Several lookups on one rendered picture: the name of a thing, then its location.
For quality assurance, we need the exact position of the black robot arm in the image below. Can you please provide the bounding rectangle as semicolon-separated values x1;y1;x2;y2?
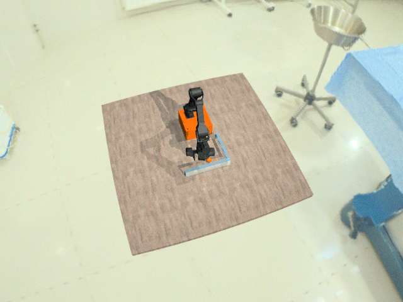
183;87;211;160

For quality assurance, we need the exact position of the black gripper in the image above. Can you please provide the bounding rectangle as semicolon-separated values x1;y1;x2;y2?
186;145;215;161

